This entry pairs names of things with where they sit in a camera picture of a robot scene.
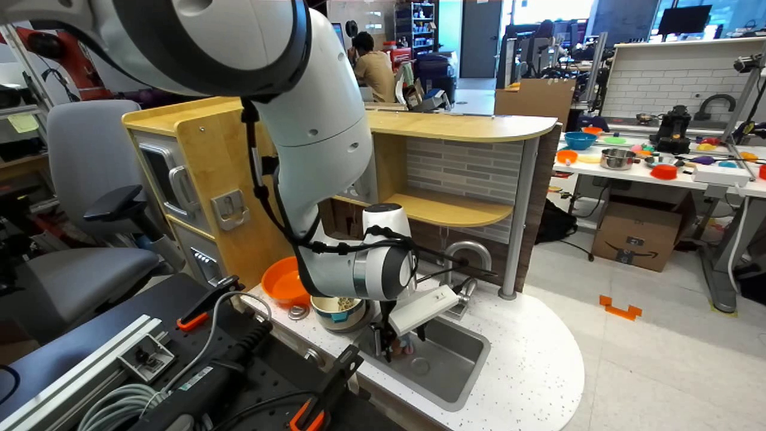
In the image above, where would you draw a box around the white work table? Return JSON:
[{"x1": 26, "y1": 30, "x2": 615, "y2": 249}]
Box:
[{"x1": 553, "y1": 145, "x2": 766, "y2": 314}]

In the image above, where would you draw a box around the grey toy sink basin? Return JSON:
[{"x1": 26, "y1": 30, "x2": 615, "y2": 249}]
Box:
[{"x1": 357, "y1": 318, "x2": 492, "y2": 412}]

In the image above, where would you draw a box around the grey office chair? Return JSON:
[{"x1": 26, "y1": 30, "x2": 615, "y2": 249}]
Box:
[{"x1": 23, "y1": 98, "x2": 160, "y2": 329}]

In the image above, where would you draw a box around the orange plastic bowl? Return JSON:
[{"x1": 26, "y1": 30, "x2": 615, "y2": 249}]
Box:
[{"x1": 262, "y1": 256, "x2": 312, "y2": 310}]

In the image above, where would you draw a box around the orange black clamp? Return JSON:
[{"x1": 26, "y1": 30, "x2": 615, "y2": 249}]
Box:
[
  {"x1": 287, "y1": 346, "x2": 363, "y2": 431},
  {"x1": 175, "y1": 275, "x2": 243, "y2": 334}
]

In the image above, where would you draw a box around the grey cable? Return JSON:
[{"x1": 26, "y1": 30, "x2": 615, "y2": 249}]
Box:
[{"x1": 74, "y1": 293, "x2": 274, "y2": 431}]

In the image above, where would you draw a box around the small plush toy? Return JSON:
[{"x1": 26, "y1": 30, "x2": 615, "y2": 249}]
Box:
[{"x1": 388, "y1": 339, "x2": 418, "y2": 359}]

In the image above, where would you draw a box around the wooden toy kitchen unit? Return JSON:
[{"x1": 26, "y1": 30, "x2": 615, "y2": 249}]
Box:
[{"x1": 123, "y1": 98, "x2": 585, "y2": 431}]

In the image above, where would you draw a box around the seated person in background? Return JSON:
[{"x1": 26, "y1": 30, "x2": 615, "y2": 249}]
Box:
[{"x1": 352, "y1": 31, "x2": 395, "y2": 104}]

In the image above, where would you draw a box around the cardboard box on floor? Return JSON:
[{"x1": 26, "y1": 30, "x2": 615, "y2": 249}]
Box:
[{"x1": 592, "y1": 201, "x2": 683, "y2": 273}]

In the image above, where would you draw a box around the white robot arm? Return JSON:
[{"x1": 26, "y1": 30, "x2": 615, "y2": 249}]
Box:
[{"x1": 0, "y1": 0, "x2": 457, "y2": 339}]

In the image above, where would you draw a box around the silver toy faucet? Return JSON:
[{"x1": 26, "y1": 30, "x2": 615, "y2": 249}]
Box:
[{"x1": 433, "y1": 241, "x2": 493, "y2": 318}]

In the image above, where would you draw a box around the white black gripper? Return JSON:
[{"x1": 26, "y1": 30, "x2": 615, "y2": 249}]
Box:
[{"x1": 387, "y1": 286, "x2": 461, "y2": 347}]

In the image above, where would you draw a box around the black perforated board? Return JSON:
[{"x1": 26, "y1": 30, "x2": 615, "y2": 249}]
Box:
[{"x1": 0, "y1": 275, "x2": 400, "y2": 431}]

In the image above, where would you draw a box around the white bowl with food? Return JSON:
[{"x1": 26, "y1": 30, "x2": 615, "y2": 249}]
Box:
[{"x1": 312, "y1": 297, "x2": 377, "y2": 334}]

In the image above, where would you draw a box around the aluminium extrusion rail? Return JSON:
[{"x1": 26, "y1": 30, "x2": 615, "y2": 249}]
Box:
[{"x1": 0, "y1": 314, "x2": 175, "y2": 431}]

